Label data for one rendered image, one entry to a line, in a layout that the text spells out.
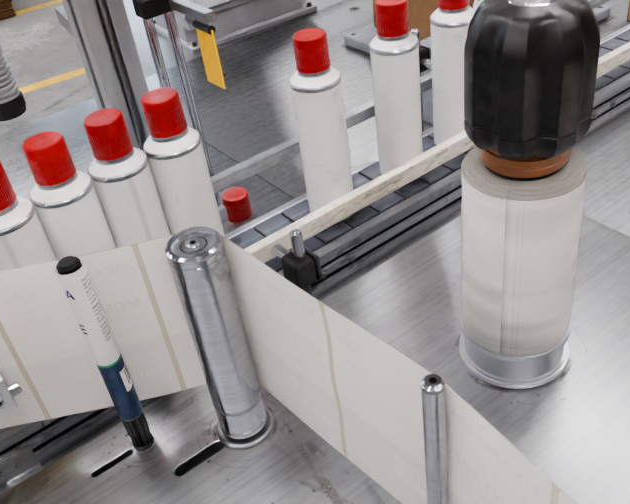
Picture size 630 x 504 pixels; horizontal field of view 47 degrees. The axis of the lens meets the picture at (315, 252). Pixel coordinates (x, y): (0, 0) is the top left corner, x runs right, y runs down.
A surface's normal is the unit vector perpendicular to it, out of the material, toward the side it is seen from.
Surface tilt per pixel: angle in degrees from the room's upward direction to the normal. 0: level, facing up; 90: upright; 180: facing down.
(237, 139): 0
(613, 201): 0
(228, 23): 90
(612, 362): 0
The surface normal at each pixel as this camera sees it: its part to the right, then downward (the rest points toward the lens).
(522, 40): -0.37, 0.19
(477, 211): -0.84, 0.41
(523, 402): -0.12, -0.79
